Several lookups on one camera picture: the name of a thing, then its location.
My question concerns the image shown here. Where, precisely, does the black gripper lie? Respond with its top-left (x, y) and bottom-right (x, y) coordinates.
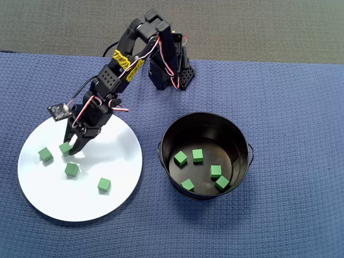
top-left (63, 96), bottom-right (114, 156)

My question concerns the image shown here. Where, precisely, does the green cube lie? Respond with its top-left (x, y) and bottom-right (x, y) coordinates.
top-left (214, 175), bottom-right (231, 191)
top-left (64, 162), bottom-right (81, 177)
top-left (59, 141), bottom-right (73, 157)
top-left (38, 147), bottom-right (54, 163)
top-left (173, 150), bottom-right (188, 167)
top-left (181, 178), bottom-right (195, 192)
top-left (210, 164), bottom-right (223, 178)
top-left (191, 148), bottom-right (204, 163)
top-left (97, 177), bottom-right (112, 193)

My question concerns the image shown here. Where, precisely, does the white round plate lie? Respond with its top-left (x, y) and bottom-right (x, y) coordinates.
top-left (17, 109), bottom-right (144, 223)

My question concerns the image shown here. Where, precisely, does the black metal bucket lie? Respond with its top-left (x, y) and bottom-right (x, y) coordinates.
top-left (157, 112), bottom-right (255, 201)

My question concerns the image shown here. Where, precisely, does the blue woven cloth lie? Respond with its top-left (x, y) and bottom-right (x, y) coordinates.
top-left (0, 51), bottom-right (344, 258)

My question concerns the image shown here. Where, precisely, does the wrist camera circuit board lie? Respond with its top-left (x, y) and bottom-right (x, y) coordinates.
top-left (47, 103), bottom-right (75, 122)

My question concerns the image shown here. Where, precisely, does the thin black cable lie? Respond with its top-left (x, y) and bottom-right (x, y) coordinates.
top-left (64, 77), bottom-right (95, 110)

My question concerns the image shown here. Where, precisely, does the thick black cable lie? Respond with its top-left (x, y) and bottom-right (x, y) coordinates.
top-left (102, 41), bottom-right (120, 58)

